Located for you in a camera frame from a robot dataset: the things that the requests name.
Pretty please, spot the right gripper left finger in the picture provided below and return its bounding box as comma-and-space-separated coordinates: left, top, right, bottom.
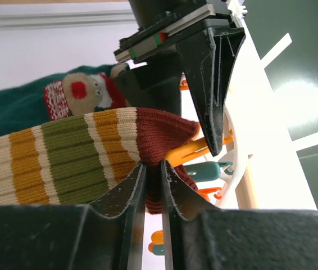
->
0, 164, 147, 269

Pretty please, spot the orange clothes peg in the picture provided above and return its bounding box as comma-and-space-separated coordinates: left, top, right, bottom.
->
198, 187, 222, 201

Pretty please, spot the white plastic clip hanger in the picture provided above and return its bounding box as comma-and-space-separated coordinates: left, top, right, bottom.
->
211, 1, 318, 210

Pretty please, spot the teal sock with reindeer patch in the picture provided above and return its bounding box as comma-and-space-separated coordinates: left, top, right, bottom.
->
0, 64, 129, 136

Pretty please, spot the teal clothes peg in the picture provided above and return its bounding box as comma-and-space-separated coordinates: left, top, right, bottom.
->
184, 161, 234, 183

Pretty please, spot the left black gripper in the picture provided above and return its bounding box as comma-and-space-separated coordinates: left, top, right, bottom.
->
114, 1, 246, 156

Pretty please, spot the striped sock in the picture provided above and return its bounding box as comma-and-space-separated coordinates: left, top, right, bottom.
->
0, 107, 198, 214

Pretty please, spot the yellow-orange clothes peg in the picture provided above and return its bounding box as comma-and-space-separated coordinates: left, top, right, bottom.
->
164, 129, 234, 168

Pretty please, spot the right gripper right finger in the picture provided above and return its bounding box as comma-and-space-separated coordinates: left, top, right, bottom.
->
161, 161, 318, 269

